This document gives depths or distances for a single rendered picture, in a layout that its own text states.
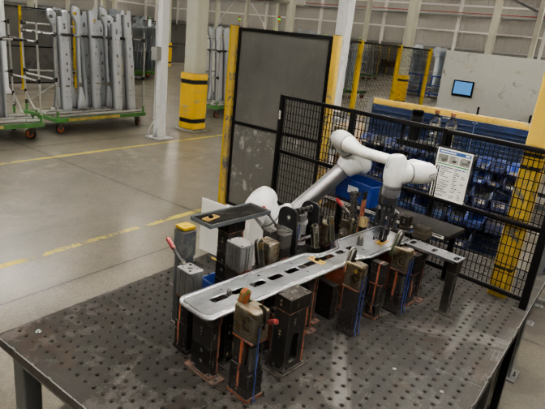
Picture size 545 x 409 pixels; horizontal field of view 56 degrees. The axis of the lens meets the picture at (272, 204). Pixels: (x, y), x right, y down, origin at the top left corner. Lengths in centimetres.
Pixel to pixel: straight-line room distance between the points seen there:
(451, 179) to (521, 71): 609
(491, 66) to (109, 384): 803
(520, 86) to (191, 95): 568
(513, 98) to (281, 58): 495
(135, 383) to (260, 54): 374
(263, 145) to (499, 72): 496
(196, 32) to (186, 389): 852
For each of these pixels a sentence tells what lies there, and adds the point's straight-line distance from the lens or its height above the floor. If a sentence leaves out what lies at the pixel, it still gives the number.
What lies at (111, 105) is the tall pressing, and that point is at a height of 37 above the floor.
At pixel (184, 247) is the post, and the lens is 214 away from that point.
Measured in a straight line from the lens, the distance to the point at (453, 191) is 303.
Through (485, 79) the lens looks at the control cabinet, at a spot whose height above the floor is 161.
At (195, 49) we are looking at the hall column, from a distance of 999.
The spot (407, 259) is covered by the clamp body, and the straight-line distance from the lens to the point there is 251.
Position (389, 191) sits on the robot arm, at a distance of 253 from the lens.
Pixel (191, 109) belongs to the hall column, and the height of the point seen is 43.
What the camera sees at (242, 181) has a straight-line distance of 539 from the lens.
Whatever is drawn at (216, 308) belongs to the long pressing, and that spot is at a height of 100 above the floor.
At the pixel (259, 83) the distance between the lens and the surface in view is 513.
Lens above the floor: 194
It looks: 18 degrees down
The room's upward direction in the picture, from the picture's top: 6 degrees clockwise
